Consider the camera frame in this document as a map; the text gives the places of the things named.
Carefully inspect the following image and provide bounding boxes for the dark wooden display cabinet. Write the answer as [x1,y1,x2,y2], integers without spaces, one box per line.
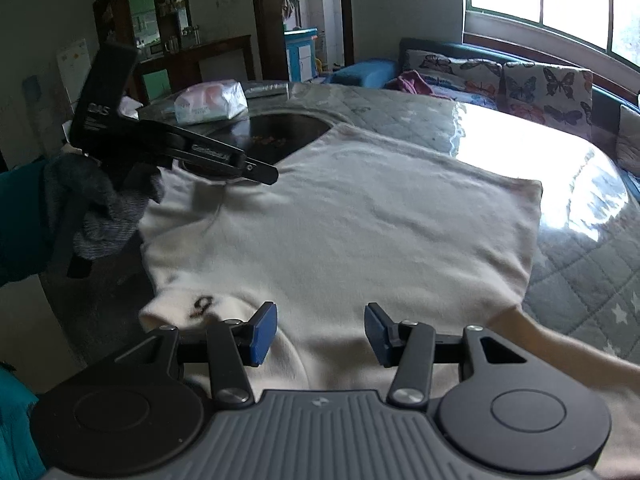
[92,0,254,107]

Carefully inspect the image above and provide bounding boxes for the white refrigerator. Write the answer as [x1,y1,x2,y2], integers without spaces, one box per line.
[56,38,94,97]

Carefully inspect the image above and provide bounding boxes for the dark remote control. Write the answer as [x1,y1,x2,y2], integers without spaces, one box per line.
[242,82,290,100]

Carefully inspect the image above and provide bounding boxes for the cream white shirt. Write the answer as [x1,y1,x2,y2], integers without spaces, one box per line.
[137,122,640,463]

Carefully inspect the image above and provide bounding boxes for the blue white storage cabinet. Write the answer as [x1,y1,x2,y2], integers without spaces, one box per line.
[283,27,321,84]

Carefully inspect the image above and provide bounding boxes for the blue patterned cloth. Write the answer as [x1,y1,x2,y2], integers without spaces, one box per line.
[429,84,500,111]

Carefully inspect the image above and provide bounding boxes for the person's teal jacket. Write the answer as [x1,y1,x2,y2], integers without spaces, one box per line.
[0,359,42,480]

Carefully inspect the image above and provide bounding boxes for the pink white tissue packet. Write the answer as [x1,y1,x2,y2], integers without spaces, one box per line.
[173,79,249,126]

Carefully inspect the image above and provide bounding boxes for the person's left hand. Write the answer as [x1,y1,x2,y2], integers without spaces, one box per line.
[42,152,166,262]

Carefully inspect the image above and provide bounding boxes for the water dispenser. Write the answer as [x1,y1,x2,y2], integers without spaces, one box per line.
[21,74,44,107]

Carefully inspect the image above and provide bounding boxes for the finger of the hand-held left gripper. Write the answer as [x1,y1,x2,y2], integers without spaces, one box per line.
[241,156,280,187]
[170,161,238,182]

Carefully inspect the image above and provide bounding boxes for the dark wooden door frame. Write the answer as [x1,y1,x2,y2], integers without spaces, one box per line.
[248,0,354,82]

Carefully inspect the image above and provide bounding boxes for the butterfly print sofa cushions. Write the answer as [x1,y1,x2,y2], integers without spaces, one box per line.
[399,37,640,177]

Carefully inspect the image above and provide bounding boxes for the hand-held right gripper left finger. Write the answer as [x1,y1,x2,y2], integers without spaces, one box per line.
[115,302,279,409]

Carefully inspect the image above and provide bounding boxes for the round black induction cooker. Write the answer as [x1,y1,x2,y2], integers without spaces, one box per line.
[215,112,334,182]

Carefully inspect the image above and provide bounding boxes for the person's left forearm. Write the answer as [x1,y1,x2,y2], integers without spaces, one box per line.
[0,156,76,287]

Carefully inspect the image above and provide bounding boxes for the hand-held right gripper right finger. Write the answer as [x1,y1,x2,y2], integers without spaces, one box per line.
[363,302,534,407]

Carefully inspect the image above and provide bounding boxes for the magenta cloth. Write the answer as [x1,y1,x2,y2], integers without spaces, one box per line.
[397,69,437,96]

